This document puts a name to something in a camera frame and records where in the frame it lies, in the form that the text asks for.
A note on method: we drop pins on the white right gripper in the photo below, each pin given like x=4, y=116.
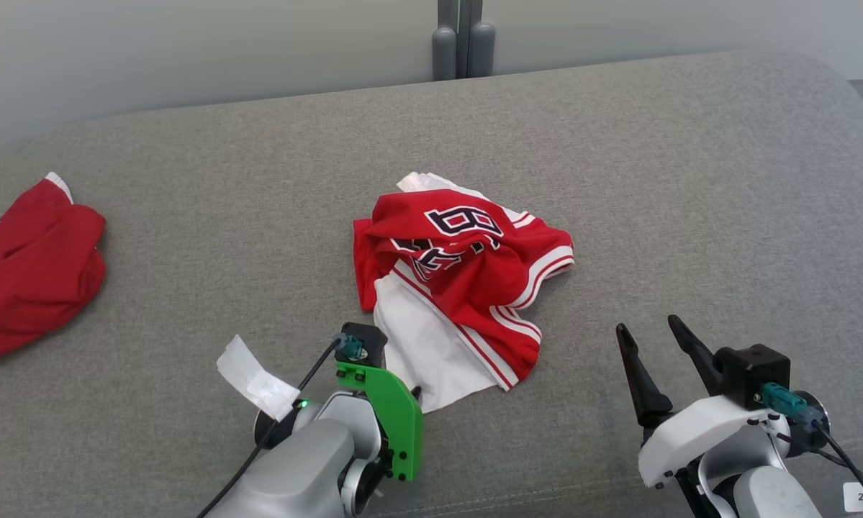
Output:
x=690, y=435

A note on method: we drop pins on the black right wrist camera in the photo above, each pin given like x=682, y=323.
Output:
x=755, y=374

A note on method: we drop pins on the grey metal post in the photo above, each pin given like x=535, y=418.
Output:
x=463, y=36

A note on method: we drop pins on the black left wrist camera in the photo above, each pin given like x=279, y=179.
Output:
x=370, y=342

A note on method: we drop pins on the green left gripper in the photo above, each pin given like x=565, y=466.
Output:
x=395, y=424

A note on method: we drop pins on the red basketball shorts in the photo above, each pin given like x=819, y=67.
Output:
x=28, y=273

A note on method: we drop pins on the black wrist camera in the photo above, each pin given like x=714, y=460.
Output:
x=755, y=374
x=370, y=342

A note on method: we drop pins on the red and white basketball jersey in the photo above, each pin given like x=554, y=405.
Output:
x=474, y=288

